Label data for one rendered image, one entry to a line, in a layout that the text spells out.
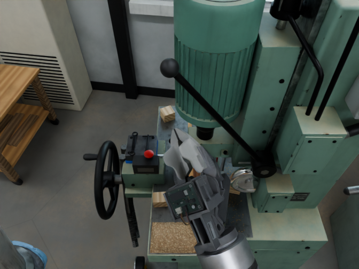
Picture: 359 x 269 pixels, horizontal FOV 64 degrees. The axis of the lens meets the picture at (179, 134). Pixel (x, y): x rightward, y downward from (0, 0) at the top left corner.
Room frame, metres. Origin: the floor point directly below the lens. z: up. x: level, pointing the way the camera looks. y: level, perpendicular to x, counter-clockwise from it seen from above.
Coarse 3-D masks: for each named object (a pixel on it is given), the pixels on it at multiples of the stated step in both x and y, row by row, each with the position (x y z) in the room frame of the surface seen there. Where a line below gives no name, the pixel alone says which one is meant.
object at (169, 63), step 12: (168, 60) 0.42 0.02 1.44; (168, 72) 0.41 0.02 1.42; (192, 96) 0.42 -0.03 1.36; (204, 108) 0.42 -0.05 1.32; (216, 120) 0.42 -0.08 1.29; (228, 132) 0.42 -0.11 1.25; (240, 144) 0.41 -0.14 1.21; (252, 156) 0.41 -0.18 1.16; (264, 156) 0.42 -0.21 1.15; (252, 168) 0.41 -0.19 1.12; (264, 168) 0.40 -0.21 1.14; (276, 168) 0.40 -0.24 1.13
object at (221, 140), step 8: (192, 128) 0.59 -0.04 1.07; (216, 128) 0.59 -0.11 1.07; (192, 136) 0.56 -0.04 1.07; (216, 136) 0.56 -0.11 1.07; (224, 136) 0.56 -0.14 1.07; (200, 144) 0.53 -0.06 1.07; (208, 144) 0.53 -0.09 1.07; (216, 144) 0.53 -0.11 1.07; (224, 144) 0.53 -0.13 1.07; (232, 144) 0.53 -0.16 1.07; (208, 152) 0.53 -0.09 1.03; (216, 152) 0.53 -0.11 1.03
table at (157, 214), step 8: (176, 112) 0.82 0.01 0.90; (160, 120) 0.78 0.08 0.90; (176, 120) 0.78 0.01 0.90; (184, 120) 0.78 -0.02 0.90; (160, 128) 0.74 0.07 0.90; (168, 128) 0.74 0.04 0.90; (184, 128) 0.74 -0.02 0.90; (160, 136) 0.70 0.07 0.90; (168, 136) 0.70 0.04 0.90; (168, 144) 0.66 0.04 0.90; (168, 168) 0.55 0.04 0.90; (168, 176) 0.52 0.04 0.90; (160, 184) 0.49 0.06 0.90; (168, 184) 0.49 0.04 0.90; (128, 192) 0.48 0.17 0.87; (136, 192) 0.48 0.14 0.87; (144, 192) 0.48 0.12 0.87; (152, 192) 0.46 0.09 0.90; (152, 200) 0.43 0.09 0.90; (168, 200) 0.43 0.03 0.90; (152, 208) 0.40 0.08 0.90; (160, 208) 0.40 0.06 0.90; (168, 208) 0.40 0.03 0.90; (152, 216) 0.38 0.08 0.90; (160, 216) 0.38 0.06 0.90; (168, 216) 0.38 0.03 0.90; (152, 256) 0.26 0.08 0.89; (160, 256) 0.26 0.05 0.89; (168, 256) 0.26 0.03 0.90; (176, 256) 0.26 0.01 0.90; (184, 256) 0.26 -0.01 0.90; (192, 256) 0.26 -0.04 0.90
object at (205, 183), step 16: (192, 176) 0.29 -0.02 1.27; (208, 176) 0.27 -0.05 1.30; (176, 192) 0.23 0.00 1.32; (192, 192) 0.23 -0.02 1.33; (208, 192) 0.23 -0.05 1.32; (176, 208) 0.21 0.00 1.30; (192, 208) 0.20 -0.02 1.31; (208, 208) 0.20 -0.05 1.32; (192, 224) 0.20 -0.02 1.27; (208, 224) 0.19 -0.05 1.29; (208, 240) 0.18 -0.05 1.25; (224, 240) 0.17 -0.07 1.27
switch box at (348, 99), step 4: (356, 80) 0.44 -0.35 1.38; (356, 84) 0.44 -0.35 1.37; (352, 88) 0.44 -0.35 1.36; (356, 88) 0.43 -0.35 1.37; (348, 92) 0.45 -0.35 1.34; (352, 92) 0.44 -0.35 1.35; (356, 92) 0.43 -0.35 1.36; (348, 96) 0.44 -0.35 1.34; (352, 96) 0.43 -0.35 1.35; (356, 96) 0.42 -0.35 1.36; (348, 100) 0.43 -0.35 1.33; (352, 100) 0.42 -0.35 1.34; (356, 100) 0.41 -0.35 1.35; (348, 104) 0.43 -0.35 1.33; (352, 104) 0.42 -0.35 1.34; (356, 104) 0.41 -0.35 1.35; (352, 108) 0.41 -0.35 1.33; (356, 108) 0.40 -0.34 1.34; (352, 112) 0.41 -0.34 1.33; (356, 112) 0.40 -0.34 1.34; (356, 116) 0.39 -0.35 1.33
